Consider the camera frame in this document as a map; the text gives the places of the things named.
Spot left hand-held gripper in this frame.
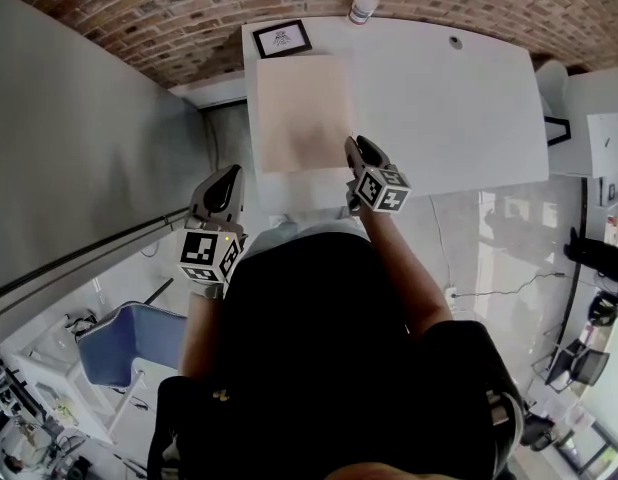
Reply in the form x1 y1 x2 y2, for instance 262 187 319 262
177 164 249 286

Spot white shelf rack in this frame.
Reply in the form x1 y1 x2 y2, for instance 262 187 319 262
0 312 116 472

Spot grey plastic chair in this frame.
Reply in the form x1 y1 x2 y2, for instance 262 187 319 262
533 58 573 147

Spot white table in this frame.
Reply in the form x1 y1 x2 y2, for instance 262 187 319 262
240 15 551 220

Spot person's right forearm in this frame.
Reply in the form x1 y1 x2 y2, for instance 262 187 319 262
360 209 456 340

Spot black bag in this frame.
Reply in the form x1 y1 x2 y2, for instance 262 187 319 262
562 226 618 292

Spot grey shoulder strap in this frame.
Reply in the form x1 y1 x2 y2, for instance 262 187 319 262
482 386 526 432

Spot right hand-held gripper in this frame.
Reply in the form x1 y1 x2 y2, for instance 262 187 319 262
344 135 413 215

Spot white cabinet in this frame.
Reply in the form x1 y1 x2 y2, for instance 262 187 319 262
548 64 618 207

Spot grey wristband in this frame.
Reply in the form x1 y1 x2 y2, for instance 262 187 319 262
188 282 225 301

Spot grey metal cabinet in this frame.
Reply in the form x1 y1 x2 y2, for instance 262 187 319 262
0 0 216 322

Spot blue chair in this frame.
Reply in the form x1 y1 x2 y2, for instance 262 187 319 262
75 301 191 444

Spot person's grey trousers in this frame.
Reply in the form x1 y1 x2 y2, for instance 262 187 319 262
248 213 366 249

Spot beige rectangular board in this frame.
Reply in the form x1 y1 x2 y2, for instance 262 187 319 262
255 54 355 175

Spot person's left forearm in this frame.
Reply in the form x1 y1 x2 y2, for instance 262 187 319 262
178 292 226 385

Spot person's black shirt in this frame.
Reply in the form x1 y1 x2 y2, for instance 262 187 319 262
145 231 531 480

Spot black framed picture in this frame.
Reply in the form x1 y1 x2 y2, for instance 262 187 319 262
251 18 314 60

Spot white bottle with red cap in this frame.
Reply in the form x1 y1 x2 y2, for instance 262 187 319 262
347 0 384 26

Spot black office chair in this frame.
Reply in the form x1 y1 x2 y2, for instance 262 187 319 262
530 336 611 395

